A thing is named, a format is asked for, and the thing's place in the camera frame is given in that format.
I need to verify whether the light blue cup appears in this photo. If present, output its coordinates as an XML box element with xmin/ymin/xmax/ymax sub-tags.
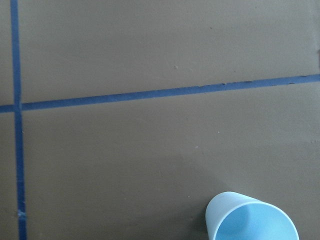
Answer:
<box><xmin>205</xmin><ymin>191</ymin><xmax>299</xmax><ymax>240</ymax></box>

